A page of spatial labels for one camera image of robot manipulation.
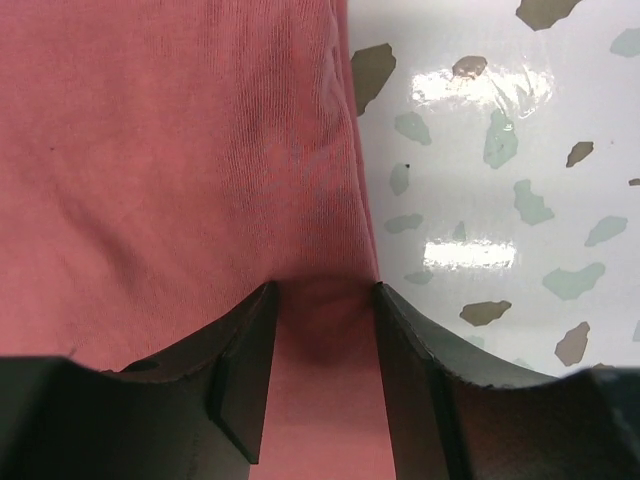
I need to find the salmon pink t shirt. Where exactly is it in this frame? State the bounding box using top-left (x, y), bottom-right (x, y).
top-left (1, 1), bottom-right (394, 479)

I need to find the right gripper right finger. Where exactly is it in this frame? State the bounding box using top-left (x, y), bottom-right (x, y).
top-left (373, 283), bottom-right (639, 480)

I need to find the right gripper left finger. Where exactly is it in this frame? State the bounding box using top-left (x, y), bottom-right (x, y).
top-left (1, 283), bottom-right (279, 479)

